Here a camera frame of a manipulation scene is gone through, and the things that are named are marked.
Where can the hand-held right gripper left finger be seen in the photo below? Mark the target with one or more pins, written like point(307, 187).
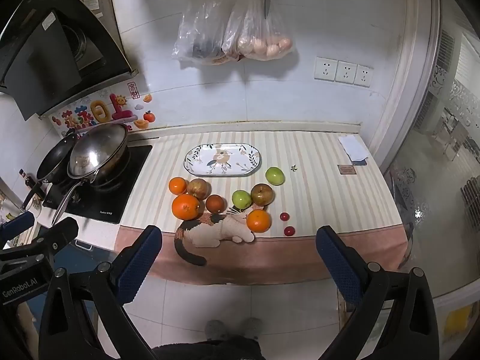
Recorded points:
point(140, 266)

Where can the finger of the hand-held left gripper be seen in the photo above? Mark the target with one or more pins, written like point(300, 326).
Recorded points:
point(58, 234)
point(17, 225)

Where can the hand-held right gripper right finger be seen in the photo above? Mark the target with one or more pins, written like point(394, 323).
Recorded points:
point(337, 266)

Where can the large orange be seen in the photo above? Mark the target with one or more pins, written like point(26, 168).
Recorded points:
point(186, 206)

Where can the small orange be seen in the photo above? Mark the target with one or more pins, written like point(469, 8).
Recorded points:
point(177, 185)

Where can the medium orange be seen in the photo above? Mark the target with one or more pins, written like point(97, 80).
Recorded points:
point(258, 220)

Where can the red-yellow apple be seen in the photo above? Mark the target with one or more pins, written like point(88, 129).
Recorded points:
point(199, 188)

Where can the dark red round fruit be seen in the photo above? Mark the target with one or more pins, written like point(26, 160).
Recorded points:
point(215, 203)

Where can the brownish red apple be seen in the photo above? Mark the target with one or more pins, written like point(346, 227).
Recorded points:
point(261, 194)

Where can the green apple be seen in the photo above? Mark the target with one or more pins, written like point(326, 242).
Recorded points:
point(275, 176)
point(241, 198)

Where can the floral oval plate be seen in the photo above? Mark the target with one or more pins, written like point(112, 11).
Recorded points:
point(223, 159)

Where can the cherry tomato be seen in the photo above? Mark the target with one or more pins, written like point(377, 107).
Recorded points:
point(284, 216)
point(289, 230)

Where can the black induction cooktop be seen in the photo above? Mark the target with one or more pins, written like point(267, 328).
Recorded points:
point(112, 195)

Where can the black frying pan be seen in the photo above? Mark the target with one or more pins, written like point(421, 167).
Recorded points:
point(52, 159)

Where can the steel wok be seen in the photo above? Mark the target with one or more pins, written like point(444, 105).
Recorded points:
point(99, 148)

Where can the brown square card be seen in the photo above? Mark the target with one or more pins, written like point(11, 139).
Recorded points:
point(346, 169)

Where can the grey slipper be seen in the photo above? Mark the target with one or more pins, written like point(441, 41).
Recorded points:
point(252, 328)
point(216, 330)

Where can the blue flat object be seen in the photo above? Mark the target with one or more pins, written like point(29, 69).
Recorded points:
point(360, 162)

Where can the person's dark clothing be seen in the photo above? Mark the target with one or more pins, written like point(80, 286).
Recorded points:
point(210, 349)

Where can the white folded paper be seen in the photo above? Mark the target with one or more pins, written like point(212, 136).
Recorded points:
point(352, 147)

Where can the black range hood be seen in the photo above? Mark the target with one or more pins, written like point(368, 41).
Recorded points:
point(41, 63)

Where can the plastic bag with dark contents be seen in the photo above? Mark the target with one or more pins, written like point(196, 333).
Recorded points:
point(202, 33)

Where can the plastic bag of eggs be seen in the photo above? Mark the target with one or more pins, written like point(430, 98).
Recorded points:
point(262, 37)

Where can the colourful character wall sticker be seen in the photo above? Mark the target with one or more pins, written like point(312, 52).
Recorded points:
point(93, 114)

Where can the tangerine wall sticker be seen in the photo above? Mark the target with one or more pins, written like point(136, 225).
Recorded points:
point(149, 116)

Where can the red seal wall sticker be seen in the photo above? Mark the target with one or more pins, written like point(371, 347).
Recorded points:
point(132, 89)

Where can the white wall socket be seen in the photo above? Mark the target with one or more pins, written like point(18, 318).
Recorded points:
point(363, 75)
point(346, 72)
point(325, 68)

